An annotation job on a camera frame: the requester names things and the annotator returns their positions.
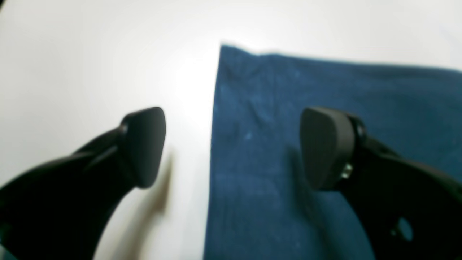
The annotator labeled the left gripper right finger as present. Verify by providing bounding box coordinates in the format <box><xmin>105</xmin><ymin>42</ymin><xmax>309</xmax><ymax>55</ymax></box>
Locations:
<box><xmin>300</xmin><ymin>107</ymin><xmax>462</xmax><ymax>260</ymax></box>

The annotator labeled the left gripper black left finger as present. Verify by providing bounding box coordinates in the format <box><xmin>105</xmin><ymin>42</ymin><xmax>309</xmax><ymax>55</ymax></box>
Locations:
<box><xmin>0</xmin><ymin>107</ymin><xmax>166</xmax><ymax>260</ymax></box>

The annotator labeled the dark blue t-shirt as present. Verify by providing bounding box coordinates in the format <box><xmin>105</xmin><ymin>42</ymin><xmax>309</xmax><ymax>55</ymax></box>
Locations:
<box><xmin>203</xmin><ymin>46</ymin><xmax>461</xmax><ymax>260</ymax></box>

